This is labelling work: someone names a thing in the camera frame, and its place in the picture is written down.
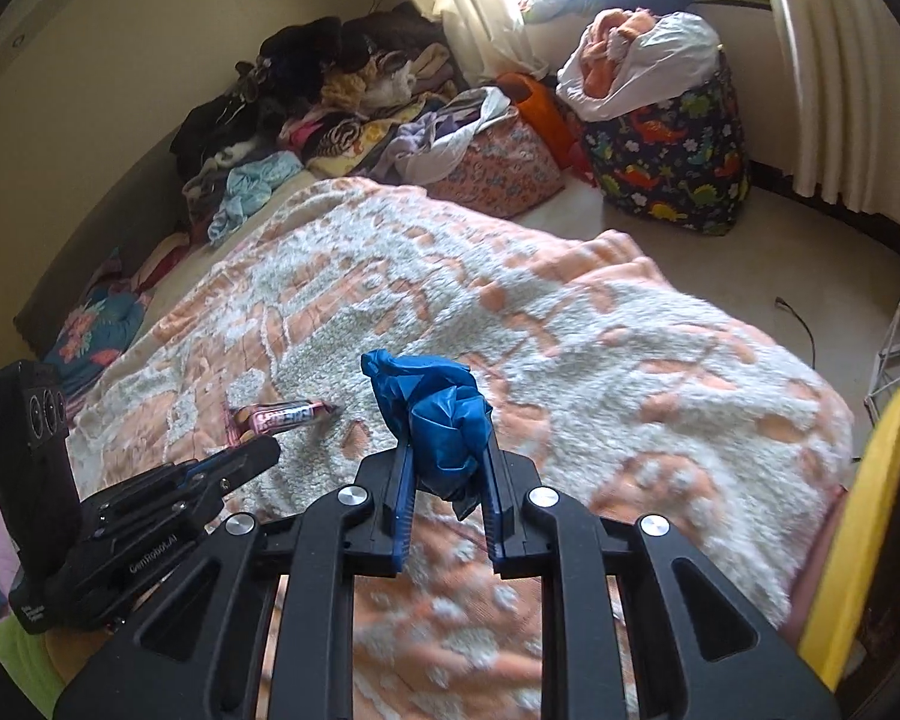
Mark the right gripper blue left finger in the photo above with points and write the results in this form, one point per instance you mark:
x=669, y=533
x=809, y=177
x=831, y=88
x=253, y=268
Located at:
x=400, y=499

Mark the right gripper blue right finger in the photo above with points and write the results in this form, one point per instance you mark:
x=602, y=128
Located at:
x=499, y=509

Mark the blue plastic bag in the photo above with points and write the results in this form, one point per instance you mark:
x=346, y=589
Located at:
x=435, y=405

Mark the yellow rimmed trash bin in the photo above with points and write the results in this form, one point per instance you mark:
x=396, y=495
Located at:
x=852, y=561

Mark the left hand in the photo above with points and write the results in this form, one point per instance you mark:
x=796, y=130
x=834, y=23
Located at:
x=70, y=649

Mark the pink candy wrapper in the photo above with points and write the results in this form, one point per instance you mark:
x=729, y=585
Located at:
x=252, y=421

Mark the pink floral fabric bag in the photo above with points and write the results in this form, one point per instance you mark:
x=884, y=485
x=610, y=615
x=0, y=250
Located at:
x=506, y=170

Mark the light blue garment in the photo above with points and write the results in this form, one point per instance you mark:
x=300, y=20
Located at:
x=248, y=188

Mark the dinosaur print laundry basket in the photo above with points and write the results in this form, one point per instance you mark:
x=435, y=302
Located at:
x=683, y=162

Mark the orange container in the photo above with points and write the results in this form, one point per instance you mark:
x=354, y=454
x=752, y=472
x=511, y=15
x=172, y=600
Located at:
x=538, y=106

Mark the pile of clothes on bed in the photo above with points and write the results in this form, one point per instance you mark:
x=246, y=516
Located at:
x=332, y=91

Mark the white plastic bag with clothes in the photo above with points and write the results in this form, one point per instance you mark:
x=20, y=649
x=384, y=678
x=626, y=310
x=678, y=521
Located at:
x=626, y=59

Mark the cream curtain left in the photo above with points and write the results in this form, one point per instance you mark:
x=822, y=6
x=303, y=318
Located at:
x=457, y=0

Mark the cream curtain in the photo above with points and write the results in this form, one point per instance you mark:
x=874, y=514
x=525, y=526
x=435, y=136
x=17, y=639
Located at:
x=457, y=0
x=845, y=59

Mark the cream curtain right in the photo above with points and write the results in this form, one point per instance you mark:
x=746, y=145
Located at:
x=845, y=59

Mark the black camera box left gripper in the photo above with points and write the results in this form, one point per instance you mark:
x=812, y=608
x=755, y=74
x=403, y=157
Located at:
x=38, y=496

